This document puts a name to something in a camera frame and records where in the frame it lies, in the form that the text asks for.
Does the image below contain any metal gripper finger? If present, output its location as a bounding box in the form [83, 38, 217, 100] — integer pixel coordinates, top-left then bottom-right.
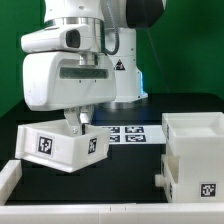
[64, 108, 80, 135]
[80, 105, 94, 134]

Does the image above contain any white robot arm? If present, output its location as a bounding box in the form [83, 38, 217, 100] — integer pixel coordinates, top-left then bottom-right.
[21, 0, 167, 133]

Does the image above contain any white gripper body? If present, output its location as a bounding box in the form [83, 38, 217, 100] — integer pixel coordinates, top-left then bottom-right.
[23, 52, 116, 111]

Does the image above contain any white drawer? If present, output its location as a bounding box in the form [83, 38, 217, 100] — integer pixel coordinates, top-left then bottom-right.
[15, 119, 110, 173]
[154, 155, 174, 203]

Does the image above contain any white front fence rail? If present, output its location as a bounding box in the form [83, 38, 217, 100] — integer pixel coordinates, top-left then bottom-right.
[0, 203, 224, 224]

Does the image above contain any white fence rail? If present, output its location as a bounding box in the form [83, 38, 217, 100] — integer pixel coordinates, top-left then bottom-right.
[0, 203, 224, 224]
[0, 160, 22, 206]

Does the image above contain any white drawer cabinet box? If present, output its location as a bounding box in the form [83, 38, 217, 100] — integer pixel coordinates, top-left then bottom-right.
[162, 112, 224, 203]

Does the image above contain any white marker sheet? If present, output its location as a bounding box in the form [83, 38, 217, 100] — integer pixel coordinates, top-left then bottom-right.
[108, 125, 166, 145]

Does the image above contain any white left fence rail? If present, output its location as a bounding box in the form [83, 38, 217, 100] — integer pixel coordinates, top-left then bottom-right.
[0, 160, 22, 206]

